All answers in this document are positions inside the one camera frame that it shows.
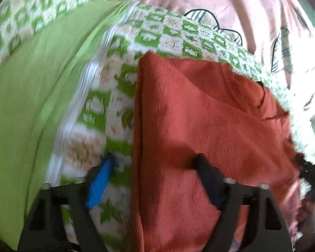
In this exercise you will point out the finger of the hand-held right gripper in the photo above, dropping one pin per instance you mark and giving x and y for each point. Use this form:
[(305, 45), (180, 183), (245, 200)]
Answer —
[(304, 165)]

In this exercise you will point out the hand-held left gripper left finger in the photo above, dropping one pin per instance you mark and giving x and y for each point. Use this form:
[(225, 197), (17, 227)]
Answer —
[(101, 179)]

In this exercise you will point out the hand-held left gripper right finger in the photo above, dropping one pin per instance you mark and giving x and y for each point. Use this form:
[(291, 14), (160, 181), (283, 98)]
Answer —
[(208, 181)]

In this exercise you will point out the rust red knit sweater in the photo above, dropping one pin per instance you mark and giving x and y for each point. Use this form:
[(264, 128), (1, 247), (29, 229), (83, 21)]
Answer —
[(199, 126)]

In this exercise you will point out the person's right hand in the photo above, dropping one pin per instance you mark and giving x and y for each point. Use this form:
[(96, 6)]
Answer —
[(305, 212)]

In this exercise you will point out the green patterned quilt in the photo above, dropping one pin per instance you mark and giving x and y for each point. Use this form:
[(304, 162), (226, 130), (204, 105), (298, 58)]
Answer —
[(42, 89)]

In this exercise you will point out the pink printed blanket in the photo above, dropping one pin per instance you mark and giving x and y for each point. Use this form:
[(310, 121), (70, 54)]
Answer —
[(199, 2)]

